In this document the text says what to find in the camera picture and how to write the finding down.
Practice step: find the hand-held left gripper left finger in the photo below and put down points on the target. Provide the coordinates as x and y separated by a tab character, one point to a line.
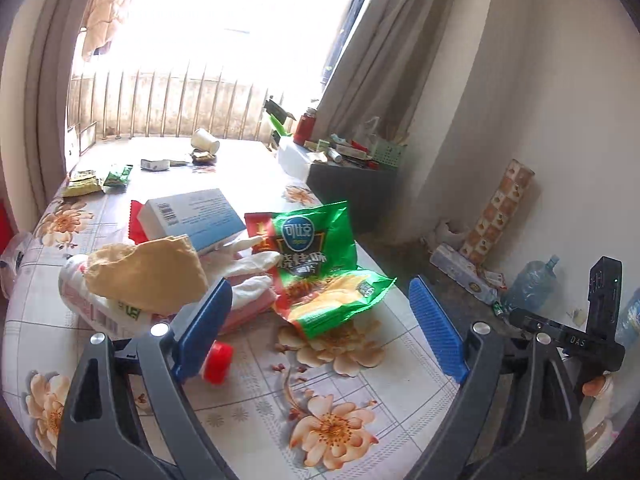
206	325

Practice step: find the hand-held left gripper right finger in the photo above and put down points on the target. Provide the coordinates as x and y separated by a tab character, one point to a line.
435	330

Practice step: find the white bottle with red cap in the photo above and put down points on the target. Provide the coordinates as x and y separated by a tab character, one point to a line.
112	312

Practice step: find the green chip bag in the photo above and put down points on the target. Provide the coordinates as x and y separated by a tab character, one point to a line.
312	260

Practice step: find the red zigzag-edged wrapper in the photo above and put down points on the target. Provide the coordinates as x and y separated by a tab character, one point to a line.
136	220

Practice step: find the person's right hand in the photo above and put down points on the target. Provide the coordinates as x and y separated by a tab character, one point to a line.
595	386

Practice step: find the pink flat packet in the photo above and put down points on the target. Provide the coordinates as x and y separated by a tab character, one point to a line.
247	310

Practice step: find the long white carton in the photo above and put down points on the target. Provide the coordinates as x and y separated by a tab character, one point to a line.
460	270

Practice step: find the white glove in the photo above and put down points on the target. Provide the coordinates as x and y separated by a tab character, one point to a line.
245	272

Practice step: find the large clear water jug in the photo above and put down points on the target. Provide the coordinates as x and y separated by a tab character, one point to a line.
531	287

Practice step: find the yellow crumpled paper bag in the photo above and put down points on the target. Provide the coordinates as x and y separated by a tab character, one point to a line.
145	272

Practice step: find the red snack packet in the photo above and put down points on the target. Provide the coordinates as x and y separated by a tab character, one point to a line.
259	232

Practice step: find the white and blue cardboard box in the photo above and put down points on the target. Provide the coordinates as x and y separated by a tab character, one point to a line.
192	217

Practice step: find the patterned wallpaper roll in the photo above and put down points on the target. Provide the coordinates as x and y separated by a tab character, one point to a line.
497	212

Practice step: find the dark cabinet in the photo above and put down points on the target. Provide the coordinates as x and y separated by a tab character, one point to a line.
350	195

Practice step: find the brown crumpled wrapper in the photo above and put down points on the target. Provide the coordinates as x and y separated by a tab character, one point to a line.
204	158

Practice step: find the small white carton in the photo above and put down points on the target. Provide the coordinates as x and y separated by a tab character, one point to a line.
155	164

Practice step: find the small green snack packet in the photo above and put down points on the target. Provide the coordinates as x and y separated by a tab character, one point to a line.
118	178

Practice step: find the small green basket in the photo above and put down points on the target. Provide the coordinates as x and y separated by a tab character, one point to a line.
391	154

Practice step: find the white paper cup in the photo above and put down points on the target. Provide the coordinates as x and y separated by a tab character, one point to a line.
205	141

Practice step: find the yellow-green snack packet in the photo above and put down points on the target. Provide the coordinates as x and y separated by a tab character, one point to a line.
85	183

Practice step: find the white foam box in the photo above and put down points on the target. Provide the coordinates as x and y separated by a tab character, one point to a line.
296	157

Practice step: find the white plastic bag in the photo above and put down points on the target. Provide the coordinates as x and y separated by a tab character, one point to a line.
14	265

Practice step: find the clear plastic bag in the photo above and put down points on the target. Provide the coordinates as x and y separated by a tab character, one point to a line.
369	132

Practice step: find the red jar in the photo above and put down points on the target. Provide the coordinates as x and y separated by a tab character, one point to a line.
305	127

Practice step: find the metal window railing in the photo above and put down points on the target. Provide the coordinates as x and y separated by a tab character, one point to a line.
165	105

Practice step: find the beige curtain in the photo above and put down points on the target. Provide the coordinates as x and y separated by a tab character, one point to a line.
400	55
35	90

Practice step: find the beige quilt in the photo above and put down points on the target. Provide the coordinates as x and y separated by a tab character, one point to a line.
107	7

